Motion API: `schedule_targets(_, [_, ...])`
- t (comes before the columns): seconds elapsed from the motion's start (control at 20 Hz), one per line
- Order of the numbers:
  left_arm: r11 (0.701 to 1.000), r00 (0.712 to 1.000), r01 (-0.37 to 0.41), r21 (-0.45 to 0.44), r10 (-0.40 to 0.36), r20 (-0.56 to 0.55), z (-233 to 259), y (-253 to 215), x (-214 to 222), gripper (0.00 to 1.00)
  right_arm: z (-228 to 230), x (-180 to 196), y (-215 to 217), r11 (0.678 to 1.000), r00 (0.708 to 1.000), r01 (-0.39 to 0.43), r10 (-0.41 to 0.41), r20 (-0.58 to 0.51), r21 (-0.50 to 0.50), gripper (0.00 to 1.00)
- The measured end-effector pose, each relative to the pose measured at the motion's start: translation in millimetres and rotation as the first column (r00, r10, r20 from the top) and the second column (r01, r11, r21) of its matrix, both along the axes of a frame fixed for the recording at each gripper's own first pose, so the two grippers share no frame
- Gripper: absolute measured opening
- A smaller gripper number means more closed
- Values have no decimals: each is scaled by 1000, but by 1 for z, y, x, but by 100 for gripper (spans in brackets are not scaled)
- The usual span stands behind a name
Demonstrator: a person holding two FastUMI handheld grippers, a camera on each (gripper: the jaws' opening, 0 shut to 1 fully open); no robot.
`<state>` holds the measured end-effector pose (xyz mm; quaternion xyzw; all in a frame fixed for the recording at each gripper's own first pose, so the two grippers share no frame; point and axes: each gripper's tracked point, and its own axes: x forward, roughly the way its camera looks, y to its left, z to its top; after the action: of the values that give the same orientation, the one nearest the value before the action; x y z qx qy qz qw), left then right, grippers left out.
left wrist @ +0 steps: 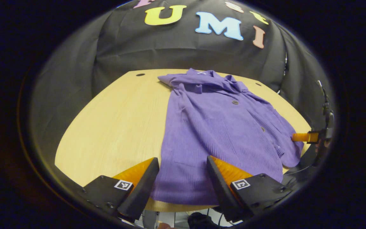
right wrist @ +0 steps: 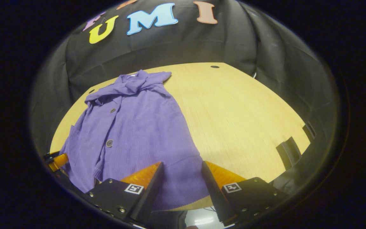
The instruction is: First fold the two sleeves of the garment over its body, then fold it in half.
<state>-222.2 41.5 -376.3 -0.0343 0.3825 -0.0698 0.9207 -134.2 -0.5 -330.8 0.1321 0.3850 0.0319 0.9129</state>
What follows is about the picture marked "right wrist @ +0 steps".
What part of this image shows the purple button shirt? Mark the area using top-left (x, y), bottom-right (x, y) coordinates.
top-left (59, 69), bottom-right (210, 212)

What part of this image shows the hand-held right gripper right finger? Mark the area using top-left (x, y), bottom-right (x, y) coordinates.
top-left (201, 161), bottom-right (290, 227)

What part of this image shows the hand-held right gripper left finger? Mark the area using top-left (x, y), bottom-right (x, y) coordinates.
top-left (85, 162), bottom-right (165, 227)

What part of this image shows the black backdrop cloth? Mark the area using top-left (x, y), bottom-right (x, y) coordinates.
top-left (30, 0), bottom-right (342, 191)

